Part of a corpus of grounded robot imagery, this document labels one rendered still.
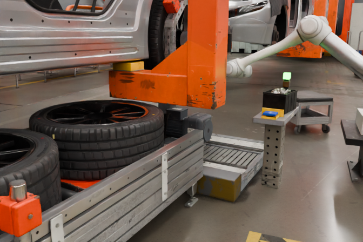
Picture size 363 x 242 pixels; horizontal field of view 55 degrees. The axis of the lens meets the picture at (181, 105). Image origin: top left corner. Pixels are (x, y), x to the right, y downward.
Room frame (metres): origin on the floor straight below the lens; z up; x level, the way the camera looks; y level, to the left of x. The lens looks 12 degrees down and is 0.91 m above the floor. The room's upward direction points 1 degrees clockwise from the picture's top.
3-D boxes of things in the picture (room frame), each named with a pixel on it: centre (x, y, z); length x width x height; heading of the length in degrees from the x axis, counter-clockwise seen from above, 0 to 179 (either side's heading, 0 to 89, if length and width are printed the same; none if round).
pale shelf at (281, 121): (1.99, -0.57, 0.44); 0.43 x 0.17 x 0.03; 152
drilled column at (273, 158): (1.97, -0.55, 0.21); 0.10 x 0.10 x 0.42; 62
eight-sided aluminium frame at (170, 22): (2.45, -0.04, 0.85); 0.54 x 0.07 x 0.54; 152
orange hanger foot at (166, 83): (1.98, 0.16, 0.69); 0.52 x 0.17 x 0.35; 62
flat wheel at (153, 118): (1.72, 0.42, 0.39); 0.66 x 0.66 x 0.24
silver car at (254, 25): (7.12, -1.42, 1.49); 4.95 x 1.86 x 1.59; 152
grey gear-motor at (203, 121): (2.13, 0.02, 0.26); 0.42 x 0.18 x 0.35; 62
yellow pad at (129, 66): (2.06, 0.32, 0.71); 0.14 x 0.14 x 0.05; 62
